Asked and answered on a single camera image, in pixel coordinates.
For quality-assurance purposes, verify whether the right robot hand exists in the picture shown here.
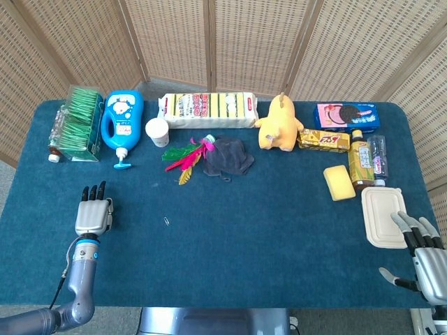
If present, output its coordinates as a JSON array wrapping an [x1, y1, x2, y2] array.
[[379, 211, 447, 304]]

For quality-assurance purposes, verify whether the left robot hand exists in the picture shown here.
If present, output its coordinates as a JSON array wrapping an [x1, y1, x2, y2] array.
[[75, 180, 115, 237]]

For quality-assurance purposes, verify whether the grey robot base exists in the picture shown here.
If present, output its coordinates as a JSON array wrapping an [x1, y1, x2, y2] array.
[[138, 306, 291, 335]]

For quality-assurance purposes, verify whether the brown bottle white cap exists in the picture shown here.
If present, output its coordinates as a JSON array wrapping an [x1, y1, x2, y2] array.
[[47, 106, 68, 163]]

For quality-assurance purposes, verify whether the beige lidded lunch box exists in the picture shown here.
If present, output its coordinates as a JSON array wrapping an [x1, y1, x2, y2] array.
[[360, 186, 409, 249]]

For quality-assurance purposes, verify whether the green tea bag box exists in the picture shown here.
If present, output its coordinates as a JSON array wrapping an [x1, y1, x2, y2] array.
[[55, 85, 105, 163]]

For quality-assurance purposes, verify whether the blue detergent pump bottle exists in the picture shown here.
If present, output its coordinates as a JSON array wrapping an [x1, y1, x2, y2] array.
[[101, 89, 145, 170]]

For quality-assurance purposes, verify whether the white paper cup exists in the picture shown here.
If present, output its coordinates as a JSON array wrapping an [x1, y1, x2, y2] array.
[[145, 117, 170, 149]]

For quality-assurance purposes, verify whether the colourful feather shuttlecock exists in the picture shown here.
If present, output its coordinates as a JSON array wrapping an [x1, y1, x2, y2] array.
[[161, 134, 216, 186]]

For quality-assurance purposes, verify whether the clear bottle purple label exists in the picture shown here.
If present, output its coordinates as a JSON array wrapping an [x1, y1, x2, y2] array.
[[366, 135, 389, 188]]

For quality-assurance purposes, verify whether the yellow cleaning sponge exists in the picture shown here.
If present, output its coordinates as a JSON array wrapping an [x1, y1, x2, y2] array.
[[323, 164, 357, 202]]

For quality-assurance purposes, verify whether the yellow label tea bottle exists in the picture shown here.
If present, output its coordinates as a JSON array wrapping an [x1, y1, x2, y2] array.
[[348, 129, 376, 193]]

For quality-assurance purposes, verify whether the blue table cover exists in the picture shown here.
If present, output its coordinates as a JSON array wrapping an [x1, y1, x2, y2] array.
[[0, 99, 439, 308]]

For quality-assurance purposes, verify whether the dark grey cloth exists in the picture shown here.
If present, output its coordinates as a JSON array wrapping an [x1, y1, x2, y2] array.
[[202, 136, 255, 183]]

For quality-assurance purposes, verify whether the packaged yellow sponge multipack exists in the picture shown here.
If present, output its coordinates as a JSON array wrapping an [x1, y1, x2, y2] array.
[[158, 92, 260, 130]]

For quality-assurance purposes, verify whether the yellow biscuit pack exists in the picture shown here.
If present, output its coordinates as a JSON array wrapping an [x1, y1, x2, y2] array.
[[297, 128, 351, 154]]

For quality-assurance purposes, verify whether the blue cookie box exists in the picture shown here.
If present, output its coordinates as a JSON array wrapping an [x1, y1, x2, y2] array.
[[313, 102, 381, 133]]

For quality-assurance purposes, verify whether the yellow plush toy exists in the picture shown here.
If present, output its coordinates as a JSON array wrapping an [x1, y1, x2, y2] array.
[[254, 91, 305, 152]]

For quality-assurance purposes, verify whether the woven rattan folding screen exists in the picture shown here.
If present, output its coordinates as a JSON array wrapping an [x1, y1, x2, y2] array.
[[0, 0, 447, 245]]

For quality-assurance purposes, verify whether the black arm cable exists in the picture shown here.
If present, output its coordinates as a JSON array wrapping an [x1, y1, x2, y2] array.
[[48, 239, 77, 310]]

